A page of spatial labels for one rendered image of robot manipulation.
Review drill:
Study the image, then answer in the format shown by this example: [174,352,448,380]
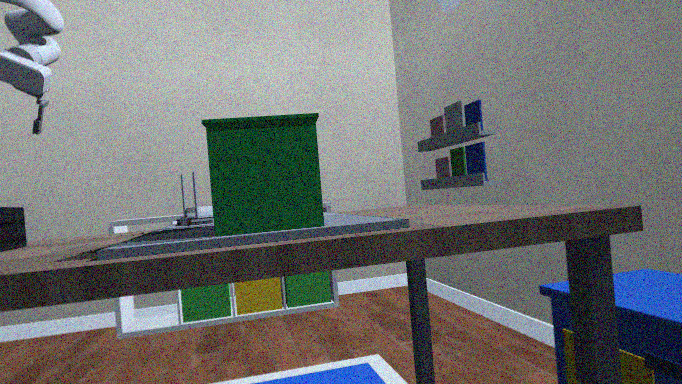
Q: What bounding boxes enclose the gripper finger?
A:
[26,91,49,135]

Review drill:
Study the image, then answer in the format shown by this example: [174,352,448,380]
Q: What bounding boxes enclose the green bin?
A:
[202,113,324,236]

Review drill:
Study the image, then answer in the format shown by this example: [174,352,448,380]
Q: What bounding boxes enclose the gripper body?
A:
[0,46,52,95]

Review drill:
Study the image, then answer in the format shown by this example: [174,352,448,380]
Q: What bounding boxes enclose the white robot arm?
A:
[0,0,64,66]

